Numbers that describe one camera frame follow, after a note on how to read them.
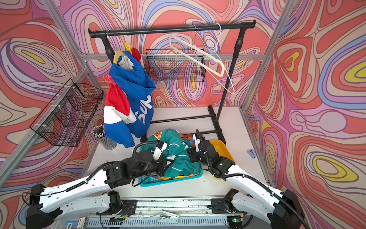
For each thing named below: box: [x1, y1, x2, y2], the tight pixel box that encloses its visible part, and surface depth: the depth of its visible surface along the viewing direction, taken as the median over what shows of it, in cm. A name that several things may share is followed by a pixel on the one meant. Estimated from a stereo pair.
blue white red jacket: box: [103, 48, 156, 148], surface depth 63 cm
